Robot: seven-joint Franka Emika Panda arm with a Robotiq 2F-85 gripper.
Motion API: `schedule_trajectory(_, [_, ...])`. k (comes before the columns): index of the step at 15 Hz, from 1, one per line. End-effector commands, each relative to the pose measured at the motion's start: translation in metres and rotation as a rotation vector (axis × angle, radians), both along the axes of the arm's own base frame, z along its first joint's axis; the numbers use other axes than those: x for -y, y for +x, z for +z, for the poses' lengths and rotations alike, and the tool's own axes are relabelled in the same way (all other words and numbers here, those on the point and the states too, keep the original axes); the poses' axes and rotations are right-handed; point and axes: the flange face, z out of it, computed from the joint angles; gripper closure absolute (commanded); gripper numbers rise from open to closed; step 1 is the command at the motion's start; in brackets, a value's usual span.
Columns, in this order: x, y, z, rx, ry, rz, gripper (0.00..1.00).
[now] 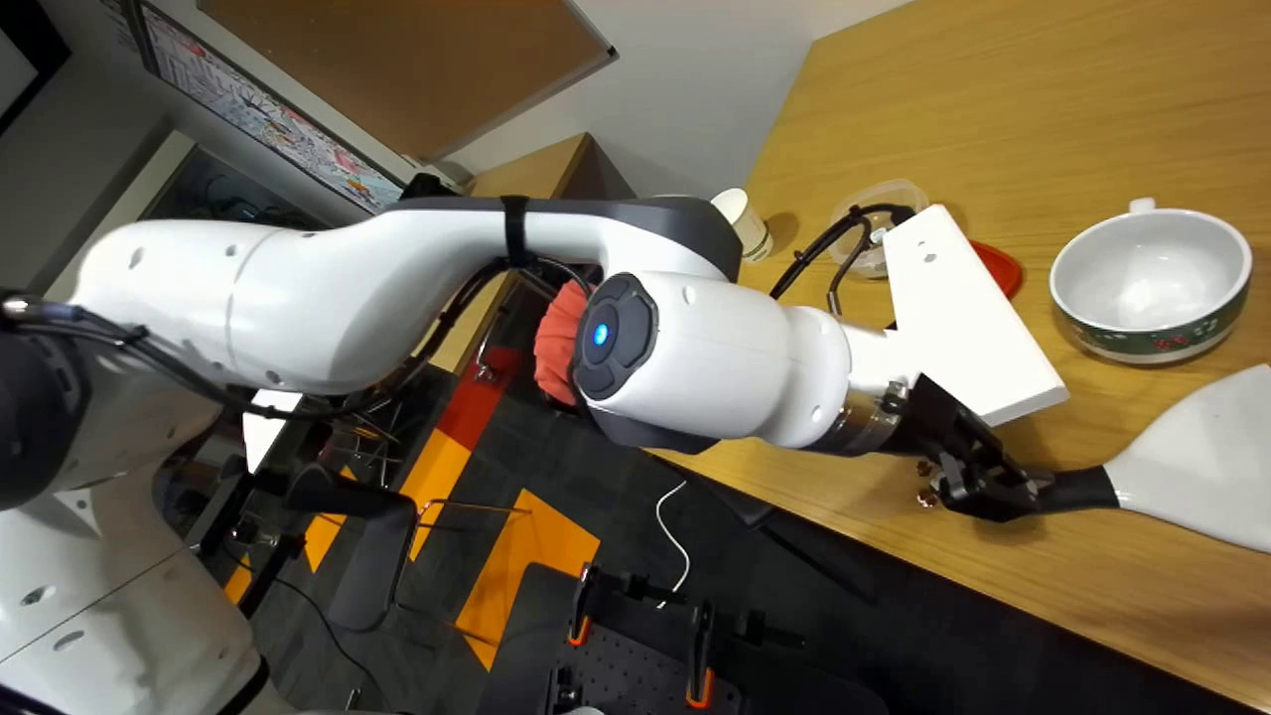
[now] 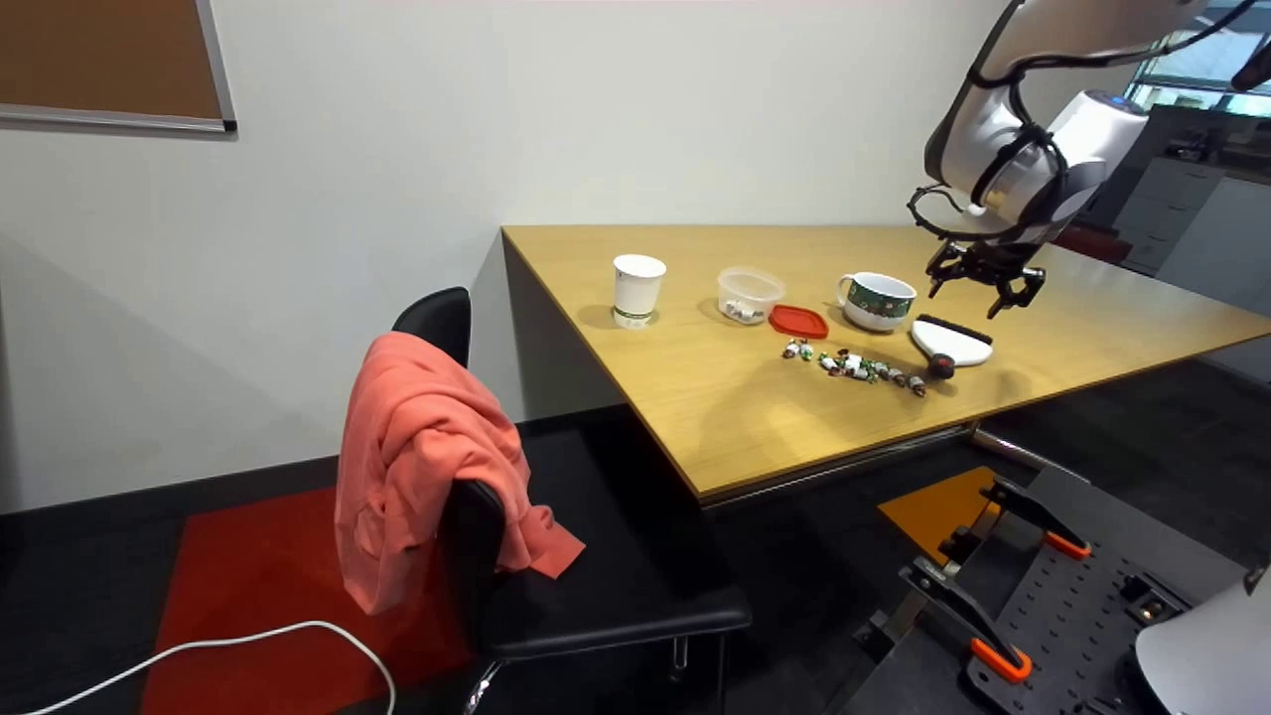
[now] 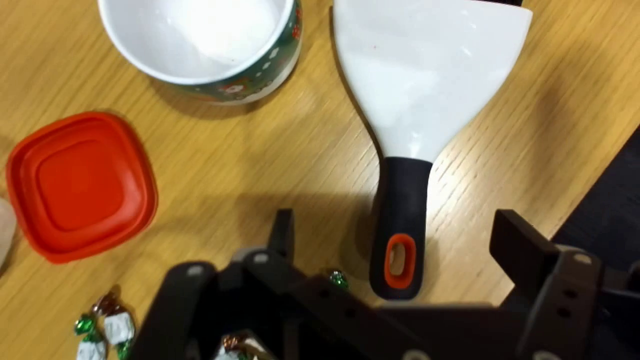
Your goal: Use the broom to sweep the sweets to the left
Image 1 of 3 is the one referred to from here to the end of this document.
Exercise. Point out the coral pink cloth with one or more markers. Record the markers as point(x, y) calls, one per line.
point(561, 348)

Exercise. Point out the black box device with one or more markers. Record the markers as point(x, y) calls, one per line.
point(426, 184)

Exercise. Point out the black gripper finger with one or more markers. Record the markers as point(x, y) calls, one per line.
point(966, 501)
point(1020, 474)

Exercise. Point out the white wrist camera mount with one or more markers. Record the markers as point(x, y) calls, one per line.
point(966, 319)

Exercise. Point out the printed wall poster strip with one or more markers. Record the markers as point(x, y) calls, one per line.
point(264, 111)

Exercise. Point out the black orange bar clamp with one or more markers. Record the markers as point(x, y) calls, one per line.
point(594, 601)
point(701, 658)

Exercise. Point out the cork board silver frame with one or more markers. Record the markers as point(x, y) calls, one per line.
point(398, 64)

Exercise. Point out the black tripod stand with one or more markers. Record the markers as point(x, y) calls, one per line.
point(341, 495)

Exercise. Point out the white flat panel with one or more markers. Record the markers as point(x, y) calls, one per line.
point(271, 425)

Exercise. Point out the white bowl green rim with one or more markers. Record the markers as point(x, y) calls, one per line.
point(1149, 279)

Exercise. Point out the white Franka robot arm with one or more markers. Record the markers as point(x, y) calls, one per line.
point(398, 293)

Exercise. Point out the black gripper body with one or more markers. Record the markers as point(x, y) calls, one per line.
point(947, 430)

